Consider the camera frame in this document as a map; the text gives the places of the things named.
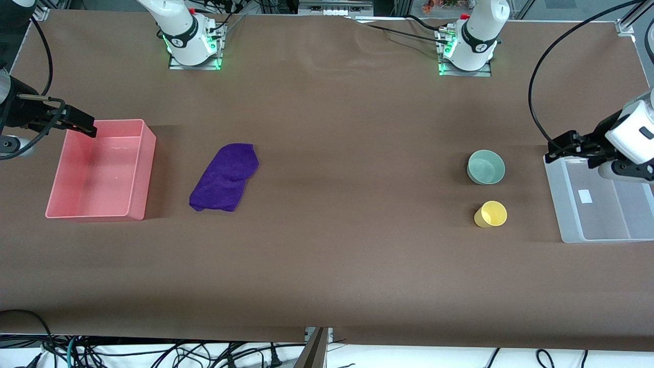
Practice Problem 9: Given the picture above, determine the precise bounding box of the mint green bowl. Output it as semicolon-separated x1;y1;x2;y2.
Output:
468;149;506;185

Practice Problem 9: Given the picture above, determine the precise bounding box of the yellow plastic cup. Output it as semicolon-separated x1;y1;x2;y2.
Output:
474;201;508;228

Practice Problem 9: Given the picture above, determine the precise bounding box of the purple cloth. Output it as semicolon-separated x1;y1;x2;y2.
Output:
189;143;260;212

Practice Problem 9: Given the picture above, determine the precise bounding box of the pink plastic bin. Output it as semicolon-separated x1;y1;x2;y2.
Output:
45;119;157;221

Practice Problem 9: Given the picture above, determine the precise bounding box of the clear plastic bin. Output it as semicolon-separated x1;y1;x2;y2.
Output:
543;153;654;244

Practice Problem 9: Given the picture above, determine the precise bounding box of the orange red background object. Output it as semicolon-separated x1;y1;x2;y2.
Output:
422;0;472;14

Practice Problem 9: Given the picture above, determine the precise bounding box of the white power strip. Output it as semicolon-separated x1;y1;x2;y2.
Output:
298;0;375;17

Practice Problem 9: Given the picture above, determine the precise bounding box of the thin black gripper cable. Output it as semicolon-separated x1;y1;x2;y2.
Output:
0;97;67;160

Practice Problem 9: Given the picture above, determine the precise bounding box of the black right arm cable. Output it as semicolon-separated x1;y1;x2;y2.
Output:
30;14;54;97

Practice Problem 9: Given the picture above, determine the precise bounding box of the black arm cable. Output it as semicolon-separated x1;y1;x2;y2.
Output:
30;14;54;97
528;0;654;145

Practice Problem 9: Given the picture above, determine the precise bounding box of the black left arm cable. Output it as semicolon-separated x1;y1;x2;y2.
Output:
528;0;654;145

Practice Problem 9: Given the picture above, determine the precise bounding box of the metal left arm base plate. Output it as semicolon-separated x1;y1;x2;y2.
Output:
437;28;493;78

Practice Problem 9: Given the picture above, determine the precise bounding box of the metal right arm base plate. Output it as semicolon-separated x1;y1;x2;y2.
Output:
168;28;224;71

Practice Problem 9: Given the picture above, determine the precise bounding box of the black cable at base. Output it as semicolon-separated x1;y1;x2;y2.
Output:
204;0;247;32

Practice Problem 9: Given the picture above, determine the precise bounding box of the black cable on table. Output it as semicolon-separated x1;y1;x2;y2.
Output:
406;14;451;33
353;18;451;47

